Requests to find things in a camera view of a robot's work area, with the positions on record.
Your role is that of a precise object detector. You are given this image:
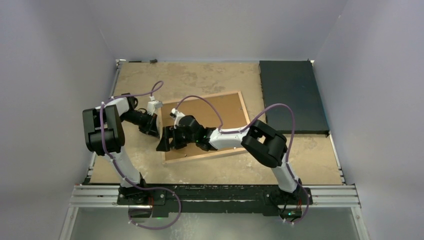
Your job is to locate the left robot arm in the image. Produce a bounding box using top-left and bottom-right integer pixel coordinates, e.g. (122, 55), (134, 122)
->
(82, 93), (163, 205)

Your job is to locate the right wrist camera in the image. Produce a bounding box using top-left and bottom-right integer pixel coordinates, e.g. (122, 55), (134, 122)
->
(169, 108), (186, 127)

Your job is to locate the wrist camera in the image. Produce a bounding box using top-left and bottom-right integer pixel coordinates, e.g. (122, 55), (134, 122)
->
(146, 96), (163, 116)
(169, 108), (186, 127)

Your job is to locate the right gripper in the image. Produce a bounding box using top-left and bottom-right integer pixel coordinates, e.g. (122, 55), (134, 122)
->
(157, 125), (198, 153)

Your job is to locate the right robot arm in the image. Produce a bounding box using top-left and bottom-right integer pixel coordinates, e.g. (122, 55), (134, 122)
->
(156, 115), (302, 204)

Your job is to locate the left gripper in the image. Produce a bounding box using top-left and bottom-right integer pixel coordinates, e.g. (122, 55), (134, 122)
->
(120, 110), (160, 138)

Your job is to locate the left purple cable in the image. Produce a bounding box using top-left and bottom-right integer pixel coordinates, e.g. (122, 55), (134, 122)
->
(98, 80), (182, 230)

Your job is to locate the black mounting plate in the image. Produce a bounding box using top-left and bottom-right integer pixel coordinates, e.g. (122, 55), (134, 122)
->
(116, 183), (313, 218)

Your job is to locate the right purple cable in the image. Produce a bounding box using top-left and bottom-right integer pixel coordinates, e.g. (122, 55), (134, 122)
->
(173, 95), (311, 226)

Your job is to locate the purple cable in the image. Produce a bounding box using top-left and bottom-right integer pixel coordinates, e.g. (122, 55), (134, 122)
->
(173, 95), (311, 226)
(98, 80), (182, 230)

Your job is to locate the picture frame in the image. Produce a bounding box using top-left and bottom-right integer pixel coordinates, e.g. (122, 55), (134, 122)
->
(158, 91), (251, 165)

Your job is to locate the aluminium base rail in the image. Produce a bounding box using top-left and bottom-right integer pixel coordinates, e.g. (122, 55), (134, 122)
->
(68, 185), (361, 208)

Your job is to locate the black foam mat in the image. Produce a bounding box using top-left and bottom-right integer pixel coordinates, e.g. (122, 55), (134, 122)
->
(258, 60), (330, 135)

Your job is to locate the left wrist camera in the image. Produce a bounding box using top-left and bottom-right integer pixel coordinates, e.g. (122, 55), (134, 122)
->
(146, 96), (163, 116)

